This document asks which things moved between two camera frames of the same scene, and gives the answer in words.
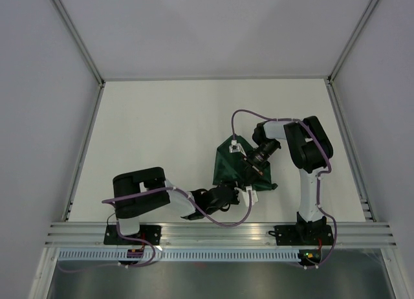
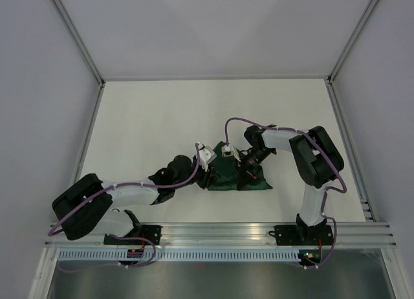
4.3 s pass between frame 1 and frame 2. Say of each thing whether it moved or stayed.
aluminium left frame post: stayed
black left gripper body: moved
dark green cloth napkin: moved
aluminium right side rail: stayed
